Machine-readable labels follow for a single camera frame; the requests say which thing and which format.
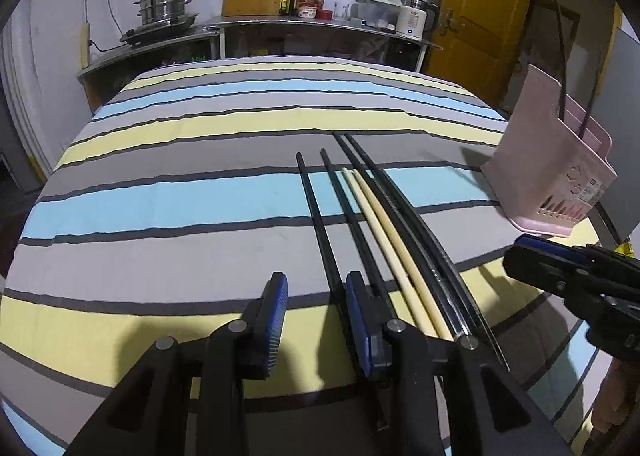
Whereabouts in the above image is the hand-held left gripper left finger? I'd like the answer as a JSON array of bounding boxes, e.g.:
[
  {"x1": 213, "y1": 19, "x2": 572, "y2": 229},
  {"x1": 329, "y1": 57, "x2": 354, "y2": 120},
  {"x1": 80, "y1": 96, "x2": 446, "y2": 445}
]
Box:
[{"x1": 65, "y1": 272, "x2": 290, "y2": 456}]

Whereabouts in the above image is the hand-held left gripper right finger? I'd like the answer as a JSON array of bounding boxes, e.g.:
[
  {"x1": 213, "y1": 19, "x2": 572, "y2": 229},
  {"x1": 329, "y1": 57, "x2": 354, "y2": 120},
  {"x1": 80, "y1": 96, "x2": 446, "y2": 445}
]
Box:
[{"x1": 345, "y1": 271, "x2": 576, "y2": 456}]

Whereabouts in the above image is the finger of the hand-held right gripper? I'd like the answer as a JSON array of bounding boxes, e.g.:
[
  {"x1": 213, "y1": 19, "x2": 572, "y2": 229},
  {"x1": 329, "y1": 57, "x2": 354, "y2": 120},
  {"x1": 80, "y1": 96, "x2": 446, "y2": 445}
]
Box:
[
  {"x1": 502, "y1": 246, "x2": 597, "y2": 298},
  {"x1": 516, "y1": 233, "x2": 602, "y2": 263}
]

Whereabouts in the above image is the cream chopstick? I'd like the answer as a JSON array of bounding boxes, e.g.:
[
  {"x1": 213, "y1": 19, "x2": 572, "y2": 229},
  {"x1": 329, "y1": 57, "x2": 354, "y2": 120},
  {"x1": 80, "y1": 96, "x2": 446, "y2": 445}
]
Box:
[
  {"x1": 351, "y1": 168, "x2": 455, "y2": 341},
  {"x1": 342, "y1": 167, "x2": 438, "y2": 338}
]

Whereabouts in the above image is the pink utensil holder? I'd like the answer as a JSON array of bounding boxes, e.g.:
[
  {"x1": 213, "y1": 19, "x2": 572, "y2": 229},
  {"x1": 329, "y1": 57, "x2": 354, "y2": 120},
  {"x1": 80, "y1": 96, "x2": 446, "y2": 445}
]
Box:
[{"x1": 481, "y1": 64, "x2": 619, "y2": 238}]

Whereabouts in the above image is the black silver-banded chopstick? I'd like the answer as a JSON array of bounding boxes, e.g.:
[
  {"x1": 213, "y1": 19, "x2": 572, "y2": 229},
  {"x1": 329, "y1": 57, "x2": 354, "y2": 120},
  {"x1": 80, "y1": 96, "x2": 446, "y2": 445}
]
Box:
[
  {"x1": 333, "y1": 133, "x2": 466, "y2": 344},
  {"x1": 344, "y1": 133, "x2": 510, "y2": 371}
]

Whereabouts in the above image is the person's right hand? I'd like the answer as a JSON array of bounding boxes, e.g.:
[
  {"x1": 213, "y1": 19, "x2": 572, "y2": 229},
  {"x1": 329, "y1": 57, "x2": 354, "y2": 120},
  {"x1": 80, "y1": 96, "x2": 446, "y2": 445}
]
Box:
[{"x1": 592, "y1": 361, "x2": 633, "y2": 437}]

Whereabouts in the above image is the striped cloth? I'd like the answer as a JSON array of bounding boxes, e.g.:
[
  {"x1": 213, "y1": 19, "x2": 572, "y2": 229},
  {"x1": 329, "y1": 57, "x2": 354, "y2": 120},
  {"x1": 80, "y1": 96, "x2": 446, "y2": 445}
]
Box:
[{"x1": 0, "y1": 56, "x2": 621, "y2": 456}]

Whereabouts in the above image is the yellow wooden door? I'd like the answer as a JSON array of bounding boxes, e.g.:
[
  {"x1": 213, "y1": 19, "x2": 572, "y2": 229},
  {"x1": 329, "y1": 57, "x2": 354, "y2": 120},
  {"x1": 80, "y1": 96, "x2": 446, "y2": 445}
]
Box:
[{"x1": 429, "y1": 0, "x2": 537, "y2": 103}]

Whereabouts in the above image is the white electric kettle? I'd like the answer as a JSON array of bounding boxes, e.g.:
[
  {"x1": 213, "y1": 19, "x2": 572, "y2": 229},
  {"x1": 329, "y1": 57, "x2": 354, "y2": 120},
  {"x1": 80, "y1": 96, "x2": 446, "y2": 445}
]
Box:
[{"x1": 396, "y1": 0, "x2": 441, "y2": 42}]

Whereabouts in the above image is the clear plastic container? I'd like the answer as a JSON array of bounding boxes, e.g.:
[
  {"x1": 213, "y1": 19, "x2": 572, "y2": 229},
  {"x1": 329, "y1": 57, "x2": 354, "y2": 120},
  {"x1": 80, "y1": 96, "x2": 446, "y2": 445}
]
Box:
[{"x1": 350, "y1": 0, "x2": 402, "y2": 30}]

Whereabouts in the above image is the steel counter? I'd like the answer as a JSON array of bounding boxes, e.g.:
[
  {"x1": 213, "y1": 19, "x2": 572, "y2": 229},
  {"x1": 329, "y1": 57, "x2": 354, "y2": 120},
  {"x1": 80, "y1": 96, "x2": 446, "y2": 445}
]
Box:
[{"x1": 76, "y1": 16, "x2": 443, "y2": 114}]

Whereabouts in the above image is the black induction cooker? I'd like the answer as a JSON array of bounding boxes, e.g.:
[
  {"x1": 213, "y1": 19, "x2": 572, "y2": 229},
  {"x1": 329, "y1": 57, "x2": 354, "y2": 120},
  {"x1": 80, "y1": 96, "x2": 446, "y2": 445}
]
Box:
[{"x1": 120, "y1": 13, "x2": 201, "y2": 43}]

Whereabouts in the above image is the steel steamer pot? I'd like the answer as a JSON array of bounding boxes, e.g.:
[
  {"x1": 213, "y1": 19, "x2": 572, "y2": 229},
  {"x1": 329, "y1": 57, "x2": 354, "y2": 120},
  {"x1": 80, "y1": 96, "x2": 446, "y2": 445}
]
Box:
[{"x1": 133, "y1": 0, "x2": 196, "y2": 27}]

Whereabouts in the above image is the black power cable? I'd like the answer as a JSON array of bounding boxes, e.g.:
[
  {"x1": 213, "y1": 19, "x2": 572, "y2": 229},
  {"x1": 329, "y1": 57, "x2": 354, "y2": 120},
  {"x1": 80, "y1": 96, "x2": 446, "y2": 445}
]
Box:
[{"x1": 88, "y1": 38, "x2": 128, "y2": 55}]

